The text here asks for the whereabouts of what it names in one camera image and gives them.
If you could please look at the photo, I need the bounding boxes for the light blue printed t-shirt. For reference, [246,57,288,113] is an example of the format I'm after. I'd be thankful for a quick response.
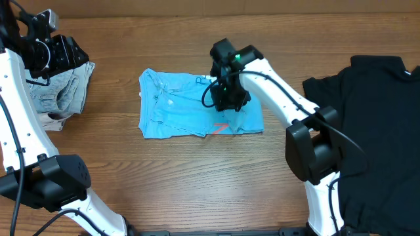
[138,69,264,139]

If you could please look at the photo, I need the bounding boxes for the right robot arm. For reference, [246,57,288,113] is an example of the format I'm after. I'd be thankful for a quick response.
[207,39,345,235]

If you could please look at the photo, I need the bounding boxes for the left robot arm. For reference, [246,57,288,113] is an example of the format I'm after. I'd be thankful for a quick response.
[1,1,136,235]

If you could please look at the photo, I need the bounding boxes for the folded light denim shorts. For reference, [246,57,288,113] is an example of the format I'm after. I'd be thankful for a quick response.
[27,62,95,115]

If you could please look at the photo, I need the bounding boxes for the folded white cloth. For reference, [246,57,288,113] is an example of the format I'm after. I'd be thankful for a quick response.
[38,113,70,132]

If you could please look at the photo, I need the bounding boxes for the black garment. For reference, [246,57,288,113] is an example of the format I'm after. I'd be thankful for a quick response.
[303,56,419,235]

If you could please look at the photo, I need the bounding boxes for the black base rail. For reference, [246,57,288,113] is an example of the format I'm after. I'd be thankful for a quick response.
[129,226,316,236]

